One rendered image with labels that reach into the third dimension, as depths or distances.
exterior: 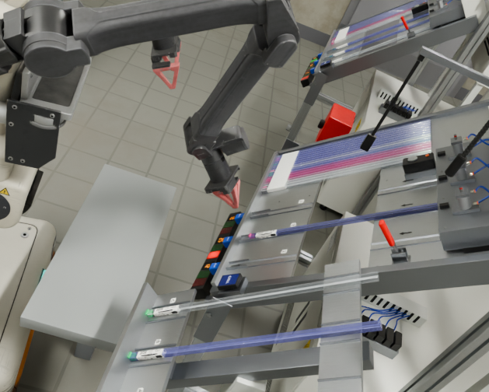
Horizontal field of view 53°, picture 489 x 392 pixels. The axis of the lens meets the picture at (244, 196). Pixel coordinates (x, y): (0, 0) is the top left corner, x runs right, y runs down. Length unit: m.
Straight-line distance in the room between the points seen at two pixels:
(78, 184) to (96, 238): 1.04
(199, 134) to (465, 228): 0.58
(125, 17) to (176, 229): 1.61
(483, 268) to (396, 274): 0.16
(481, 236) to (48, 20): 0.85
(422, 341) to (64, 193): 1.61
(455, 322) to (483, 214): 0.74
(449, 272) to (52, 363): 1.33
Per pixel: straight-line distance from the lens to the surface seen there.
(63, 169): 2.50
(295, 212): 1.37
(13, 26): 0.88
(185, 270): 2.19
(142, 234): 1.45
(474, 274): 1.06
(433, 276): 1.06
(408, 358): 1.53
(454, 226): 1.04
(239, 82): 0.98
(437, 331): 1.67
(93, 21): 0.85
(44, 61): 0.86
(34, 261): 1.76
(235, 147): 1.20
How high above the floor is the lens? 1.66
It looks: 39 degrees down
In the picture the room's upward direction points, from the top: 25 degrees clockwise
